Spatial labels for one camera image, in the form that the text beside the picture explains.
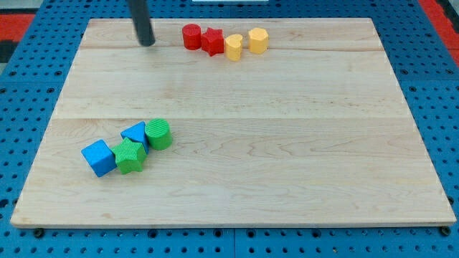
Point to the wooden board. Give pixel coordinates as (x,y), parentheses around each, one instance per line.
(313,133)

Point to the green cylinder block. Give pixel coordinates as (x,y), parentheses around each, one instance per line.
(159,134)

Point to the yellow heart block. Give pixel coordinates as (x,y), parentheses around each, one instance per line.
(233,47)

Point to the red star block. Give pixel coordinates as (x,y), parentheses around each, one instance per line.
(212,41)

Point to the blue triangle block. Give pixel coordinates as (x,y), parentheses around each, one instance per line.
(136,133)

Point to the yellow hexagon block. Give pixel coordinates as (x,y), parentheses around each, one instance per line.
(258,40)

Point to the red cylinder block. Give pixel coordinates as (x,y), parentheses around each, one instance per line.
(191,34)

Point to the green star block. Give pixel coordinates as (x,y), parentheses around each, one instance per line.
(129,156)

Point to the blue cube block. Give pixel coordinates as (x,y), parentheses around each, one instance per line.
(99,157)

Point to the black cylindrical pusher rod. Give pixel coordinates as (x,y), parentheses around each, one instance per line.
(142,22)

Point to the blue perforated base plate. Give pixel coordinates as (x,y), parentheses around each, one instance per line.
(34,76)

